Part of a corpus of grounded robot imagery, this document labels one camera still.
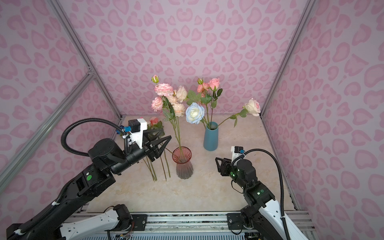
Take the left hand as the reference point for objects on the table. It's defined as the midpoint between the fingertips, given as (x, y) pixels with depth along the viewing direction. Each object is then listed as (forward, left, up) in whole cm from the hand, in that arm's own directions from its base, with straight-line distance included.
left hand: (165, 131), depth 53 cm
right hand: (+2, -21, -26) cm, 33 cm away
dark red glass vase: (+6, -3, -44) cm, 45 cm away
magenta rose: (+4, +17, -46) cm, 49 cm away
